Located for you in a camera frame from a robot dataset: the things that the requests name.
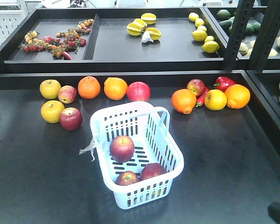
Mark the light blue plastic basket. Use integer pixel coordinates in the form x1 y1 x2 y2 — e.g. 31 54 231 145
80 101 184 210

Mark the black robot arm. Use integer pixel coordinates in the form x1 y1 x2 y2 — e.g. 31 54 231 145
267 202 280 224

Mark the black wooden display stand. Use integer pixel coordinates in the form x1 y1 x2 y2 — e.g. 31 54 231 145
0 0 280 224

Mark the red apple beside oranges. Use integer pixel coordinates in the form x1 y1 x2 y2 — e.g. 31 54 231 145
126 81 151 102

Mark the orange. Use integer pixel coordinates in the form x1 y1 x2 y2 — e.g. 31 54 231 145
78 76 101 99
171 89 196 114
104 77 128 100
224 84 251 109

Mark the orange middle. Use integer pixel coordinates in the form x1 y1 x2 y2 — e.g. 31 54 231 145
171 89 196 114

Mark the orange left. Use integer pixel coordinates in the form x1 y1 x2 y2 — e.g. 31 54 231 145
78 76 101 99

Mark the red chili pepper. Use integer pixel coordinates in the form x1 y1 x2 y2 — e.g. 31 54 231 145
195 87 209 107

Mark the red apple small middle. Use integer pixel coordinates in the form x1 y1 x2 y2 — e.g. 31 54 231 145
186 79 206 98

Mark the dark red apple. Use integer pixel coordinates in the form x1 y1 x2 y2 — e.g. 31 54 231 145
60 107 83 131

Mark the small red apple rear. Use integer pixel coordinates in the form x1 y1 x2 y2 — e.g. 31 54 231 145
58 85 77 104

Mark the white garlic bulb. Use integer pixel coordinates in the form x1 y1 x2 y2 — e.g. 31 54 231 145
141 31 154 43

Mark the yellow round fruit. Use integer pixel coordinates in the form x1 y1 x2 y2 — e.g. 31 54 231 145
204 89 227 111

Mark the red bell pepper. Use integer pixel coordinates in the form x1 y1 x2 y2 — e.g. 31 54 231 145
213 76 236 92

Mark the yellow apple front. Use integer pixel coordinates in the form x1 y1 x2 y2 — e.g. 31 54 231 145
41 100 65 124

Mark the yellow apple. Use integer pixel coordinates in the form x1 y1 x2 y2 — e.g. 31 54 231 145
39 79 61 99
41 100 65 124

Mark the yellow apple rear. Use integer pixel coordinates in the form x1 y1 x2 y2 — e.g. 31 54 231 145
39 79 61 99

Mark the orange right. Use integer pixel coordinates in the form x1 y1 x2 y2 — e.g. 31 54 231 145
224 84 251 109

